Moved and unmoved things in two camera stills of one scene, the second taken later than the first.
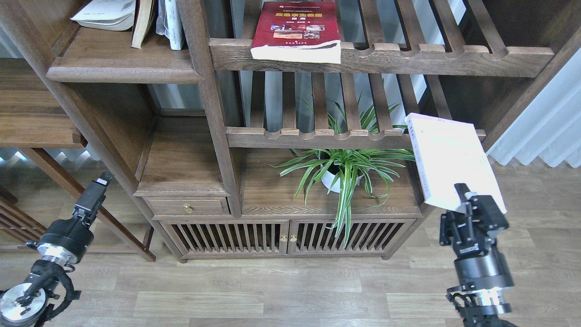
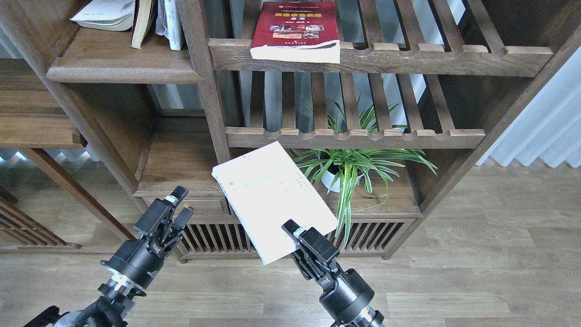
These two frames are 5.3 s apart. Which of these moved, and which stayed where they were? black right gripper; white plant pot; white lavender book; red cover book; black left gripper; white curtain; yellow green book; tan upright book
Moved: black left gripper; white lavender book; black right gripper
Stayed: tan upright book; yellow green book; white curtain; red cover book; white plant pot
